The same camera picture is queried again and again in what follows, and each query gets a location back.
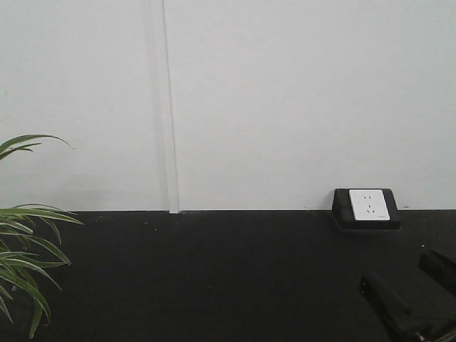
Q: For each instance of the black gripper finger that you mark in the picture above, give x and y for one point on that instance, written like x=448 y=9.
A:
x=393 y=313
x=439 y=268

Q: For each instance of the white power socket plate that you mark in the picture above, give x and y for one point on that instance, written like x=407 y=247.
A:
x=369 y=205

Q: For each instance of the black socket housing box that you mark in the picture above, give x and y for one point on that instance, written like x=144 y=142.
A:
x=343 y=213

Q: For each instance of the green potted plant leaves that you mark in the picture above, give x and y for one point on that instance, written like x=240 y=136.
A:
x=31 y=243

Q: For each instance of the white wall cable duct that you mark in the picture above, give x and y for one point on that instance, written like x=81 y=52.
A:
x=172 y=171

